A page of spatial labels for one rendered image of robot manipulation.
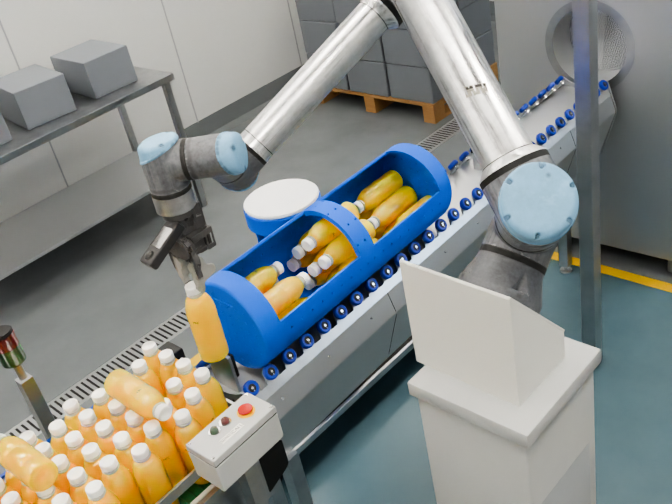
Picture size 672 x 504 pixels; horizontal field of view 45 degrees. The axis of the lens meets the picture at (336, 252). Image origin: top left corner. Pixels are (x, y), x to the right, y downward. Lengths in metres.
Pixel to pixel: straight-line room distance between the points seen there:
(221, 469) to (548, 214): 0.91
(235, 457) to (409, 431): 1.54
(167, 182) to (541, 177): 0.77
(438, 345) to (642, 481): 1.45
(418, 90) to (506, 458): 4.16
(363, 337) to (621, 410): 1.29
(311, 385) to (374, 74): 3.91
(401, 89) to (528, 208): 4.35
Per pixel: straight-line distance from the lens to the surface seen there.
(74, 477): 1.96
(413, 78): 5.75
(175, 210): 1.77
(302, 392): 2.32
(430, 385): 1.89
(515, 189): 1.56
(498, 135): 1.62
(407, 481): 3.17
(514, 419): 1.79
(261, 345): 2.16
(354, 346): 2.44
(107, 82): 4.95
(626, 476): 3.16
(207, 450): 1.89
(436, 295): 1.76
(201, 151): 1.71
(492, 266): 1.73
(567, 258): 4.03
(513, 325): 1.67
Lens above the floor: 2.37
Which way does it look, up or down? 32 degrees down
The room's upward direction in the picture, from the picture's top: 13 degrees counter-clockwise
